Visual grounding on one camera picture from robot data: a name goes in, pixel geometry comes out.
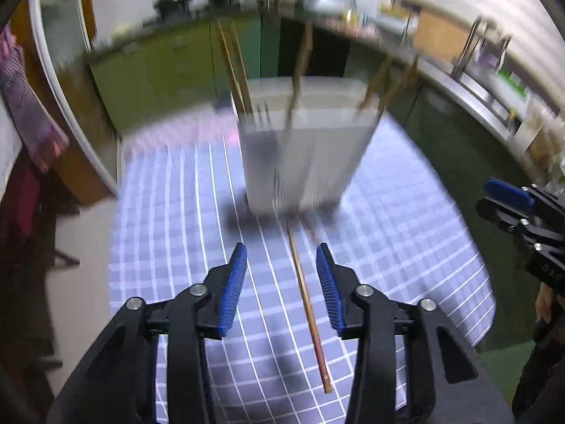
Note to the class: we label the dark wooden chopstick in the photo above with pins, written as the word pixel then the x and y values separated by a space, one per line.
pixel 309 309
pixel 302 62
pixel 399 86
pixel 375 81

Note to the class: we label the person's right hand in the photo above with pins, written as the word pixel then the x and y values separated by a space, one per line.
pixel 544 302

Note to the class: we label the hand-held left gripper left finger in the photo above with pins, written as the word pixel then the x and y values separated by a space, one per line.
pixel 234 287

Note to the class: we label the metal sink faucet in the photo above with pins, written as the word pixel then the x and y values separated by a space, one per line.
pixel 468 48

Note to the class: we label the white hanging cloth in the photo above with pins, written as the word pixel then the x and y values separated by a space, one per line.
pixel 6 150

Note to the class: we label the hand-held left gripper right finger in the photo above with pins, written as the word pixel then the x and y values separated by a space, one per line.
pixel 329 287

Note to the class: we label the white plastic utensil holder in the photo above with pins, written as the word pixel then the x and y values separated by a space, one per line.
pixel 326 150

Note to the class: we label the purple plaid cloth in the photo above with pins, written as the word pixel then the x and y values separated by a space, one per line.
pixel 31 110

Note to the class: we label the green kitchen cabinets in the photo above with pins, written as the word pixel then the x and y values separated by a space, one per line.
pixel 176 66

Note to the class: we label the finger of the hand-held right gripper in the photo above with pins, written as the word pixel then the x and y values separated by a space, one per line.
pixel 507 192
pixel 503 216

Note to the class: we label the dark red cloth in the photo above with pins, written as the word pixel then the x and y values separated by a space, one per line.
pixel 22 194

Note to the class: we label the glass door with white frame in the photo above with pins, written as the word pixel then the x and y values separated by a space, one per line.
pixel 62 31

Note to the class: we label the blue checked tablecloth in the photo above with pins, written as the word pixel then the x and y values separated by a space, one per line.
pixel 419 274

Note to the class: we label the light bamboo chopstick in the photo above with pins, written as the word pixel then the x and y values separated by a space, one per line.
pixel 227 62
pixel 240 62

